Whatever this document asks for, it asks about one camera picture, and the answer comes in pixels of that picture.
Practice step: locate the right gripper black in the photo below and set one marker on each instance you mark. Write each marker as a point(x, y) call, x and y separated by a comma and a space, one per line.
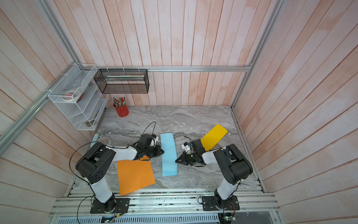
point(184, 160)

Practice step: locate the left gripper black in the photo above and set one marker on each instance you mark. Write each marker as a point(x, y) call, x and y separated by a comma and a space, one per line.
point(158, 149)

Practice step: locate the light blue paper sheet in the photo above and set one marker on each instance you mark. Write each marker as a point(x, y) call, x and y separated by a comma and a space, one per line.
point(169, 166)

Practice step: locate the orange paper sheet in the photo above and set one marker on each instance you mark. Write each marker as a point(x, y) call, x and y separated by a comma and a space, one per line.
point(134, 175)

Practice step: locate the yellow paper sheet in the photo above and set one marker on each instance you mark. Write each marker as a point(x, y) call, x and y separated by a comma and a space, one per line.
point(213, 137)

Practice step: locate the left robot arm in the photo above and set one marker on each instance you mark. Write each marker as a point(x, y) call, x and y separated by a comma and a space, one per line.
point(97, 160)

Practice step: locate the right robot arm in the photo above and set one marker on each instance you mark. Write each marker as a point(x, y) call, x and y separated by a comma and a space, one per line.
point(234, 166)

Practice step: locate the clear tape roll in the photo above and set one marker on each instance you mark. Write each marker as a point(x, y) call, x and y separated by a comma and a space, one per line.
point(105, 140)

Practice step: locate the red pencil cup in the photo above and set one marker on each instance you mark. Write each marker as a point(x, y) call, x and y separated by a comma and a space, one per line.
point(122, 111)

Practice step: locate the tape roll on shelf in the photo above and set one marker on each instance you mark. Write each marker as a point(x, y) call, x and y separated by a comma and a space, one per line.
point(72, 95)

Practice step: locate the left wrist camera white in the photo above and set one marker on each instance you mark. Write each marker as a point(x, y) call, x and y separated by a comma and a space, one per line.
point(154, 140)

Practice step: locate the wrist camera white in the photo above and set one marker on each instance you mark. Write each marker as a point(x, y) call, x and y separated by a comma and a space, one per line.
point(154, 140)
point(186, 147)

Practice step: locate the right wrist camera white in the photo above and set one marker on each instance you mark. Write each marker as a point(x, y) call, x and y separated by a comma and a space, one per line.
point(186, 147)

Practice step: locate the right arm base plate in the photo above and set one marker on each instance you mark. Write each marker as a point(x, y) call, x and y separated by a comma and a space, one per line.
point(215, 203)

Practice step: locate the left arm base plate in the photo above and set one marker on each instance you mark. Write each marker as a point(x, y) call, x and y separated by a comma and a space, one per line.
point(113, 205)

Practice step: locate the black mesh wall basket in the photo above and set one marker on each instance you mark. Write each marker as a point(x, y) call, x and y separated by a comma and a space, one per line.
point(113, 81)

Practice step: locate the white wire shelf rack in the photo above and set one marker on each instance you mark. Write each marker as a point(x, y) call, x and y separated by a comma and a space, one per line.
point(85, 114)

